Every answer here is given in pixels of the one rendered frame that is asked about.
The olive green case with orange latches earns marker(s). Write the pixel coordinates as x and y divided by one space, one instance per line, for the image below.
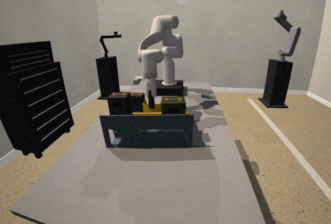
173 105

